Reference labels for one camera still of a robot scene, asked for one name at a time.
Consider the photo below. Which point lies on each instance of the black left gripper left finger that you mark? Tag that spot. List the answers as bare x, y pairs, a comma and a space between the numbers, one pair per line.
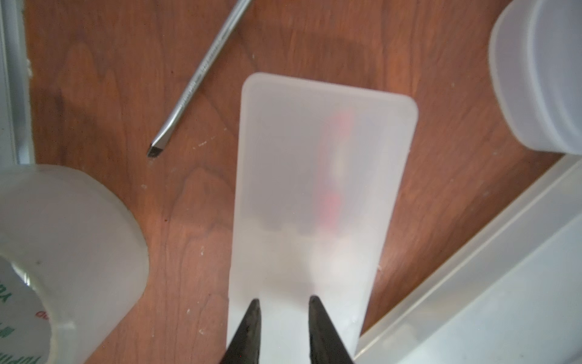
246, 343

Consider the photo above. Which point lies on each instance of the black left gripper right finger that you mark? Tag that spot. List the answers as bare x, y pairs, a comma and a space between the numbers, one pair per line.
325, 343

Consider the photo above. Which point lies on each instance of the small translucent pencil case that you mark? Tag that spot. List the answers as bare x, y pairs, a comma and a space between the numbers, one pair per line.
319, 168

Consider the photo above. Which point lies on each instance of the wide translucent pencil case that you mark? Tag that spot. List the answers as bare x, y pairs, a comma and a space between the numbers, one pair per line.
512, 294

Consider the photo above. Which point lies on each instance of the ribbed translucent pencil case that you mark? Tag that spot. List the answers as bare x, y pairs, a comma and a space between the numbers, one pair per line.
535, 66

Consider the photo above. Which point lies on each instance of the clear tape roll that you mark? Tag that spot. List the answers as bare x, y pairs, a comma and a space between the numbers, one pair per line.
74, 262

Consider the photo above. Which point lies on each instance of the orange handled screwdriver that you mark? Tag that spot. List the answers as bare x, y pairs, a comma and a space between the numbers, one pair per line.
160, 141

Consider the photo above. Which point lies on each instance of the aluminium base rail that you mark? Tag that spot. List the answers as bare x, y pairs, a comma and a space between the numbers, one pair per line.
17, 146

